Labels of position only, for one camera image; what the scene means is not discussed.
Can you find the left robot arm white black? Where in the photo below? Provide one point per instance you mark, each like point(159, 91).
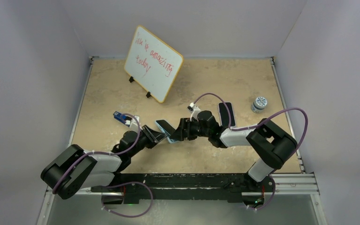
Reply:
point(76, 168)

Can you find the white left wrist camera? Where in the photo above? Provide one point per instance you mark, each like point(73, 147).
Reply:
point(132, 122)

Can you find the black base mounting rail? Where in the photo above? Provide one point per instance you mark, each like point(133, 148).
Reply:
point(230, 187)

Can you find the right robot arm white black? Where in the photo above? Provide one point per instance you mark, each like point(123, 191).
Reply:
point(273, 145)

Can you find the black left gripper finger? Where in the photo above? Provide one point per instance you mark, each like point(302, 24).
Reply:
point(147, 132)
point(154, 140)

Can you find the black smartphone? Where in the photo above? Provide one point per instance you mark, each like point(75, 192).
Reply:
point(165, 127)

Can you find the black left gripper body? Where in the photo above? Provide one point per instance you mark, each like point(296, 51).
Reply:
point(143, 142)

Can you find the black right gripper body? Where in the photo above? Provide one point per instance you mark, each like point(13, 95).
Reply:
point(194, 130)

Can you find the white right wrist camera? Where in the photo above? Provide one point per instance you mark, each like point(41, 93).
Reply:
point(194, 110)

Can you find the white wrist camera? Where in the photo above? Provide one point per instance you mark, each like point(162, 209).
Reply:
point(132, 122)
point(194, 110)

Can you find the yellow framed whiteboard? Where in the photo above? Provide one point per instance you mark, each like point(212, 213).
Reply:
point(152, 63)

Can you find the light blue phone case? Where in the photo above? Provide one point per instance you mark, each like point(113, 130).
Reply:
point(169, 140)

